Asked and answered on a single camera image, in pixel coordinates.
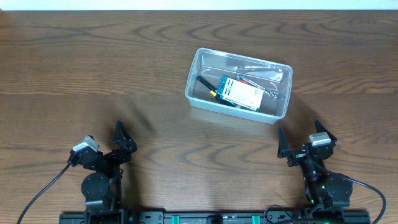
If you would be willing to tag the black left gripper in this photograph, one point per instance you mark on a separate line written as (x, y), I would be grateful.
(129, 149)

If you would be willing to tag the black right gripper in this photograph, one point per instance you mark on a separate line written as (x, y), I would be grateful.
(283, 150)

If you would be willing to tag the silver combination wrench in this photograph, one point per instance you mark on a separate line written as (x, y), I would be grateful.
(272, 94)

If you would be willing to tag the clear plastic container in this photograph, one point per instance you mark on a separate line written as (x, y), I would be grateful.
(213, 65)

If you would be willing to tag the blue white packaged tool card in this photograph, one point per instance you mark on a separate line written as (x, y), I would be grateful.
(240, 93)

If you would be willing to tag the black handled metal tool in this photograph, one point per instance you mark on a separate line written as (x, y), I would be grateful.
(209, 86)

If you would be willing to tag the yellow black small screwdriver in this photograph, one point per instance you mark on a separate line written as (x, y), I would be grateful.
(217, 97)

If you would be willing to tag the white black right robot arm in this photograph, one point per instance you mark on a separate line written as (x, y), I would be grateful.
(321, 186)

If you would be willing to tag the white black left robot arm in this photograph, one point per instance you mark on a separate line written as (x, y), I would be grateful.
(102, 188)

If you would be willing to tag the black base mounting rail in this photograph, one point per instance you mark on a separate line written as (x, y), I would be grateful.
(273, 215)

